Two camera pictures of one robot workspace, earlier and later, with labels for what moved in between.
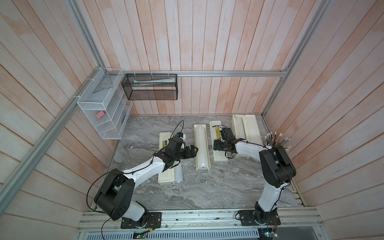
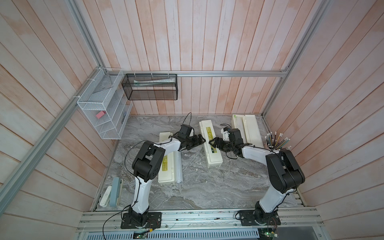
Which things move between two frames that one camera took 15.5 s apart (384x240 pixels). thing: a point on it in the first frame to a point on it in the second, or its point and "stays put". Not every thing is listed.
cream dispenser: [246, 127] stays put
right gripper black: [216, 144] stays put
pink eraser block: [100, 114] stays put
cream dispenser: [208, 167] to [213, 157]
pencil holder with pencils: [273, 139] stays put
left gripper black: [188, 154] to [197, 142]
